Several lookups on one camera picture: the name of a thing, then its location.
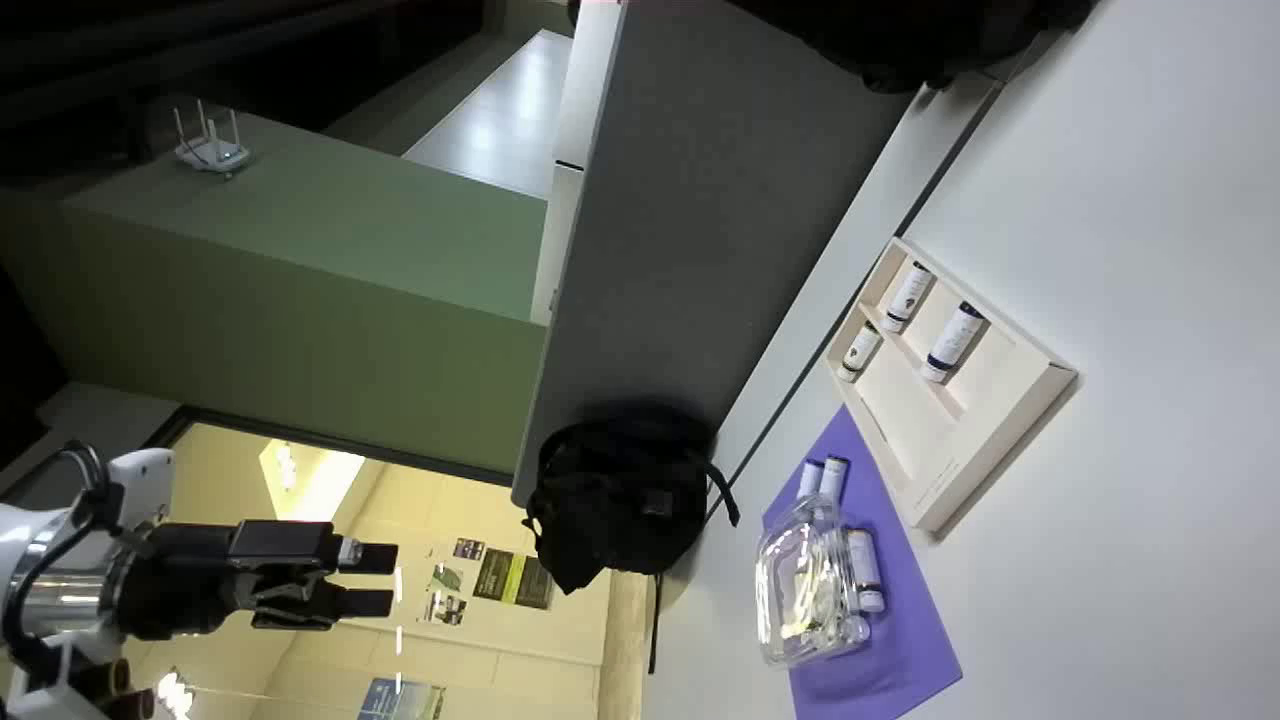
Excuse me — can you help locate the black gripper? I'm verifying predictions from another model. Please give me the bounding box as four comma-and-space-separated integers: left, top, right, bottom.
125, 516, 404, 641

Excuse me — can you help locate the small white capped bottle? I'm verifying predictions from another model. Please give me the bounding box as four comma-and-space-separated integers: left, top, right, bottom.
840, 320, 886, 384

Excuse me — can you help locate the blue bottle white label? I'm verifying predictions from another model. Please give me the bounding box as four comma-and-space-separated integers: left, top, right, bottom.
881, 260, 938, 335

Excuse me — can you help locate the dark bottle drop logo label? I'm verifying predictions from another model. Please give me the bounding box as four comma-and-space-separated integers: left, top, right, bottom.
921, 300, 990, 393

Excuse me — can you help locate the green cabinet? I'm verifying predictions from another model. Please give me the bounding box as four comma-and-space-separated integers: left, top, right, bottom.
57, 107, 553, 481

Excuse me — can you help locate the black backpack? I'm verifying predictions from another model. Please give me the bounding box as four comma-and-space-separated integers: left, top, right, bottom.
521, 404, 745, 601

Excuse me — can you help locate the clear plastic bag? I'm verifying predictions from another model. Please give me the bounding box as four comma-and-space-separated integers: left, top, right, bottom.
746, 516, 881, 674

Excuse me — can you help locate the white wifi router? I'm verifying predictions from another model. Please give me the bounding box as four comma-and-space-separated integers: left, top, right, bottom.
163, 96, 254, 184

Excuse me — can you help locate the grey partition board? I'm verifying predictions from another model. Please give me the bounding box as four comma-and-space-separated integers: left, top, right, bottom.
506, 0, 926, 507

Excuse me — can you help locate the purple mat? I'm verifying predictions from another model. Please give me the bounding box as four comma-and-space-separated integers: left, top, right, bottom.
757, 404, 967, 720

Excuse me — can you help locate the black bag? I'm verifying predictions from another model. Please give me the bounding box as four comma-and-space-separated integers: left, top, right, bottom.
738, 0, 1105, 96

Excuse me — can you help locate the blue wall poster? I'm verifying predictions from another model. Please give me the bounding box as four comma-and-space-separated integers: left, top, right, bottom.
355, 674, 448, 720

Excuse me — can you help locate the dark wall poster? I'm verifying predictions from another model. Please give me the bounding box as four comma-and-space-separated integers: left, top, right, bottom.
467, 545, 521, 603

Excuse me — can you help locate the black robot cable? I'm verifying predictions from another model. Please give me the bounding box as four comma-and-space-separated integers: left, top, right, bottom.
0, 437, 117, 650

